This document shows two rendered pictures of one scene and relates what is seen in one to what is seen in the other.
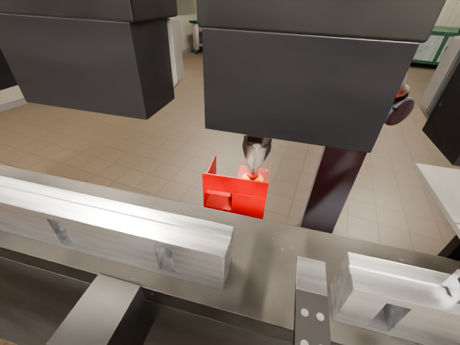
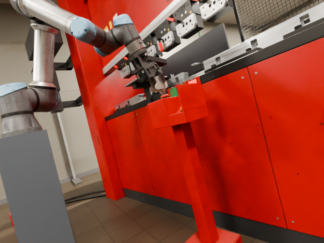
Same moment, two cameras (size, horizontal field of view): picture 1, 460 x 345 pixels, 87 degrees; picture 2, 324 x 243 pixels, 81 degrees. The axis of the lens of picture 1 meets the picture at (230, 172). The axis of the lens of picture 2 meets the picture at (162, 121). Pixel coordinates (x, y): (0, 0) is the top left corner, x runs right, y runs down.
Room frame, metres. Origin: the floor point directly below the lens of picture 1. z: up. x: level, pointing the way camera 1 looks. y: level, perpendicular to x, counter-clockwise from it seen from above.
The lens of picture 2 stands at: (1.36, 0.43, 0.69)
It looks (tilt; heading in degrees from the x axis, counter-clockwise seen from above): 0 degrees down; 218
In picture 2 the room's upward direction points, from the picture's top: 14 degrees counter-clockwise
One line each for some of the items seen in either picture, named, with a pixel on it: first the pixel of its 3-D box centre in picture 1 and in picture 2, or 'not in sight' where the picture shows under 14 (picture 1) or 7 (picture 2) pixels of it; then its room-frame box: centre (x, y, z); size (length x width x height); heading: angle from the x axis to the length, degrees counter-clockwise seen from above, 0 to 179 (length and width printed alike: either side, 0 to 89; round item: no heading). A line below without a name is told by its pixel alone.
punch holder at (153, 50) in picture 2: not in sight; (151, 48); (0.14, -0.44, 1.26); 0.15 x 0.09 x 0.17; 77
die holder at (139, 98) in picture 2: not in sight; (128, 104); (0.02, -0.96, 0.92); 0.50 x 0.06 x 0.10; 77
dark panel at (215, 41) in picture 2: not in sight; (181, 73); (-0.41, -0.54, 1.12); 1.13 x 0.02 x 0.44; 77
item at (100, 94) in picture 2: not in sight; (119, 92); (-0.24, -1.33, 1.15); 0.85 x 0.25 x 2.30; 167
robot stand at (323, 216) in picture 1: (328, 190); (45, 221); (1.06, -0.57, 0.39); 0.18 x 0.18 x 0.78; 69
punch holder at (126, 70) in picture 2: not in sight; (126, 67); (0.05, -0.83, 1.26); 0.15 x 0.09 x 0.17; 77
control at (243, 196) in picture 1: (237, 185); (175, 103); (0.64, -0.03, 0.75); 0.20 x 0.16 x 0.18; 80
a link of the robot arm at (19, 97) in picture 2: not in sight; (15, 99); (1.06, -0.57, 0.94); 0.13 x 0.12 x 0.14; 19
